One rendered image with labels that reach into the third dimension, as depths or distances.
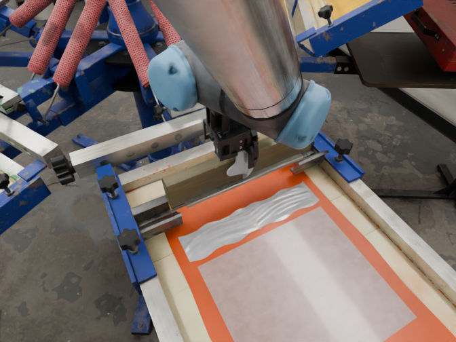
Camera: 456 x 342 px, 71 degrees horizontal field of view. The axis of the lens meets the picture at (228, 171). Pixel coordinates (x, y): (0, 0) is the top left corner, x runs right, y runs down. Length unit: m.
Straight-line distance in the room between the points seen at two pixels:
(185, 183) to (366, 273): 0.44
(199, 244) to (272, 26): 0.59
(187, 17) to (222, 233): 0.61
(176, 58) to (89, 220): 1.75
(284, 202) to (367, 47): 0.91
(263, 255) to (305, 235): 0.11
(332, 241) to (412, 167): 1.75
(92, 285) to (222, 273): 1.22
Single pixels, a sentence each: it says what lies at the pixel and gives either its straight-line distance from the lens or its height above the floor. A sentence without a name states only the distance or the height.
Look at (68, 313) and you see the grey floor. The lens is 1.86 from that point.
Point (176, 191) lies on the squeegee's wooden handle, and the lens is 0.64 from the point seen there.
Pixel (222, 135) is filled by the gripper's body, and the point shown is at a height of 1.22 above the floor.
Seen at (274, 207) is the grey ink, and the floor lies 0.96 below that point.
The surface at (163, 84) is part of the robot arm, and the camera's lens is 0.41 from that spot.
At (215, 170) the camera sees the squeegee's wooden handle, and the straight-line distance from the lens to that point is 0.64.
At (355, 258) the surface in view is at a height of 0.95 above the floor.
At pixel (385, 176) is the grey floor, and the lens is 2.35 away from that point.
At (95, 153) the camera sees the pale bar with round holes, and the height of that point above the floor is 1.04.
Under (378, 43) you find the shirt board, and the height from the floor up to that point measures 0.95.
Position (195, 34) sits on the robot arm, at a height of 1.53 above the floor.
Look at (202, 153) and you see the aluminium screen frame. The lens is 0.88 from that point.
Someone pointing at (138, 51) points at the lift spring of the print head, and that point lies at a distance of 1.07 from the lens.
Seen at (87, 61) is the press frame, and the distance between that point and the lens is 1.29.
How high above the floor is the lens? 1.62
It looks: 49 degrees down
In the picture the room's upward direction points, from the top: straight up
